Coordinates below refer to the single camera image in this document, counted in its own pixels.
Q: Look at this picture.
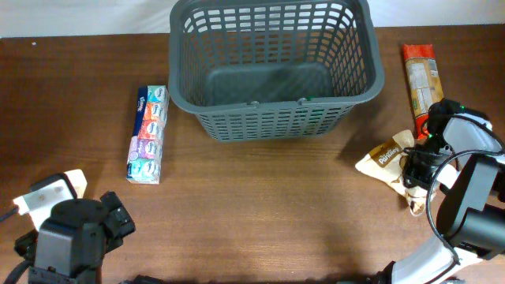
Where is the beige snack bag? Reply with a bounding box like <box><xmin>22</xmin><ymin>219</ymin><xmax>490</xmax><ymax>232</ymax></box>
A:
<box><xmin>64</xmin><ymin>169</ymin><xmax>88</xmax><ymax>198</ymax></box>
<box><xmin>355</xmin><ymin>130</ymin><xmax>430</xmax><ymax>217</ymax></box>

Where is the colourful tissue pack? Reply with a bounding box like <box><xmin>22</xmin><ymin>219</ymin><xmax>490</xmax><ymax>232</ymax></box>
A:
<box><xmin>126</xmin><ymin>85</ymin><xmax>170</xmax><ymax>185</ymax></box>

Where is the red pasta packet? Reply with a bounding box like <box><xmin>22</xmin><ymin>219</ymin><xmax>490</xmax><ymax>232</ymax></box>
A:
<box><xmin>402</xmin><ymin>44</ymin><xmax>444</xmax><ymax>139</ymax></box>

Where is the green lidded seasoning jar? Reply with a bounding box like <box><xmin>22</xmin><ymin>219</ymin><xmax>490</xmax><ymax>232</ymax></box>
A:
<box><xmin>303</xmin><ymin>97</ymin><xmax>331</xmax><ymax>136</ymax></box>

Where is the grey plastic basket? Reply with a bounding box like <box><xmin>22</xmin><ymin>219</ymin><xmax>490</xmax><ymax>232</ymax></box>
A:
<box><xmin>169</xmin><ymin>0</ymin><xmax>385</xmax><ymax>141</ymax></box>

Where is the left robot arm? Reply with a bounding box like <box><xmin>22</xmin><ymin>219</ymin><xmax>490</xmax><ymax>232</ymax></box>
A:
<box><xmin>4</xmin><ymin>192</ymin><xmax>136</xmax><ymax>283</ymax></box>

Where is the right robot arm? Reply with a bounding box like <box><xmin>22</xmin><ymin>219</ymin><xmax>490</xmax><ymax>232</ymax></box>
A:
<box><xmin>367</xmin><ymin>99</ymin><xmax>504</xmax><ymax>283</ymax></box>

